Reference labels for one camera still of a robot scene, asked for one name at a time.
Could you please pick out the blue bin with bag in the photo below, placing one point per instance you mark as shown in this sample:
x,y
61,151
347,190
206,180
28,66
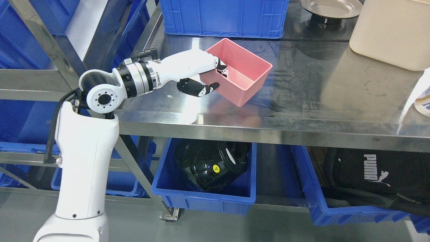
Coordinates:
x,y
323,215

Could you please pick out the steel shelf rack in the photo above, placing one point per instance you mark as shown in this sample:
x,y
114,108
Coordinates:
x,y
90,42

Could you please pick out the blue bin lower left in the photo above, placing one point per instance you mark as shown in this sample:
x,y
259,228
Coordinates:
x,y
119,183

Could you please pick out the blue white bottle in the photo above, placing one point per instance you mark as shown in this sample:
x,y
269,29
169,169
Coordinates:
x,y
422,103

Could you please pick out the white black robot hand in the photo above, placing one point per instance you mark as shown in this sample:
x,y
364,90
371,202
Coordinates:
x,y
182,66

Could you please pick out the pink plastic storage box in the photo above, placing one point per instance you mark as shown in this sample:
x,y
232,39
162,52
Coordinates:
x,y
247,72

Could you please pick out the black helmet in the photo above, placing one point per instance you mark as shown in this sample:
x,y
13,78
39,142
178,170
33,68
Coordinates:
x,y
210,165

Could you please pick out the blue bin under table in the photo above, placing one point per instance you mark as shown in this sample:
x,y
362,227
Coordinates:
x,y
177,191

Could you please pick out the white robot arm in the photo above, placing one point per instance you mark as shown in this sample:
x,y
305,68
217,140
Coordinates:
x,y
86,145

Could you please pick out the metal plate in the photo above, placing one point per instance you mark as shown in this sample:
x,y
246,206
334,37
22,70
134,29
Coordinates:
x,y
338,9

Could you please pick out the black Puma bag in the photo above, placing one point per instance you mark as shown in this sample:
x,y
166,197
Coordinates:
x,y
396,180

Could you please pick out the beige plastic container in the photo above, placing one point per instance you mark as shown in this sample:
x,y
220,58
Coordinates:
x,y
396,32

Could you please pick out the blue bin left shelf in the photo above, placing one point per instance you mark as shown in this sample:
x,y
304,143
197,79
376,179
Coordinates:
x,y
25,125

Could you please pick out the blue crate on table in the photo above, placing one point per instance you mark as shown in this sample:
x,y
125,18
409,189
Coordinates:
x,y
225,18

